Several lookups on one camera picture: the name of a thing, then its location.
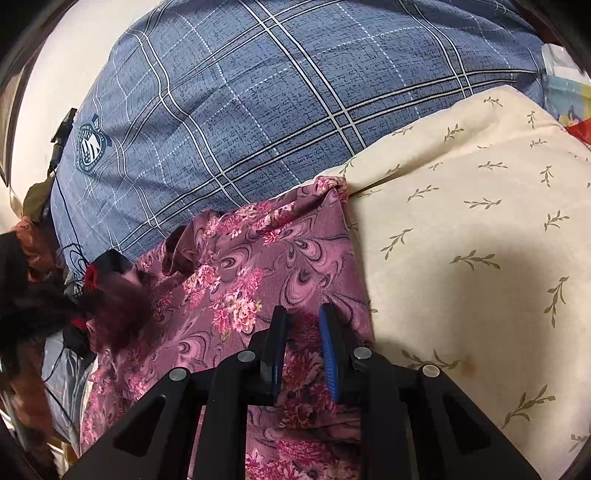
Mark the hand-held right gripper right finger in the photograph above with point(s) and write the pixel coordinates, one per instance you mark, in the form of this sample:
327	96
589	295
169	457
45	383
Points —
330	360

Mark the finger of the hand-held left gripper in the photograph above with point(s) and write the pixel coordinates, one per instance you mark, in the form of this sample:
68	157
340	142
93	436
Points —
111	270

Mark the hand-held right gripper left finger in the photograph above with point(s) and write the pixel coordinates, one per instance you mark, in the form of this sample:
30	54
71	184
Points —
276	364

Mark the purple floral cloth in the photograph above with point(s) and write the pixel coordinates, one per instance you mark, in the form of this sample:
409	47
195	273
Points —
258	267

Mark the orange-brown cloth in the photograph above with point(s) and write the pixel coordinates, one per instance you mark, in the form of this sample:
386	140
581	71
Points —
34	244

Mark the olive green cloth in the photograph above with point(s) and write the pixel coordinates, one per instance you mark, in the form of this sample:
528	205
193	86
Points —
39	194

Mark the cream leaf-print blanket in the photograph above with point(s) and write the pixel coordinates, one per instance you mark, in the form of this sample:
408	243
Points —
471	240

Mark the blue plaid quilt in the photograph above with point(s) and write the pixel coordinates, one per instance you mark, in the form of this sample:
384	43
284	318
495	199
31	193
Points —
258	110

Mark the colourful printed plastic bag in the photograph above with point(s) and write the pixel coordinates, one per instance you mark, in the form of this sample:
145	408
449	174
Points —
565	87

